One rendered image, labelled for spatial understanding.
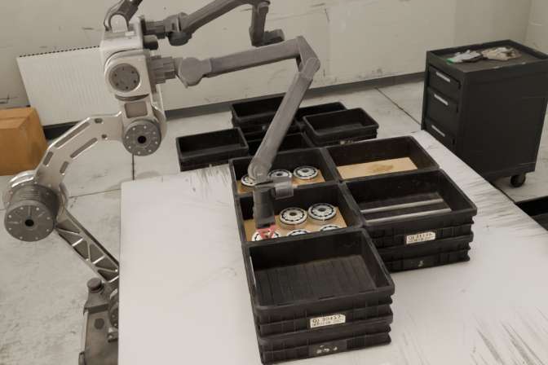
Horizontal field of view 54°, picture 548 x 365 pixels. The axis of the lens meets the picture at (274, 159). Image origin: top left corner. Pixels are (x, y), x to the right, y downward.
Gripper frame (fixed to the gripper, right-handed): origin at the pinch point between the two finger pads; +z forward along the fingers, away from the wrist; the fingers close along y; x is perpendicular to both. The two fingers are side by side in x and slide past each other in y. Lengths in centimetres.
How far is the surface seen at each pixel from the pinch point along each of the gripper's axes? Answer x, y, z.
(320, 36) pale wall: -96, 335, 37
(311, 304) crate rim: -7.4, -38.1, -3.8
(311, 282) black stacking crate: -11.1, -19.1, 6.0
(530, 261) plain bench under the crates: -91, -11, 20
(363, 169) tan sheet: -48, 45, 7
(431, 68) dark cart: -128, 162, 12
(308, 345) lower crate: -6.1, -37.9, 12.4
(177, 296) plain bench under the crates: 32.9, -2.0, 18.8
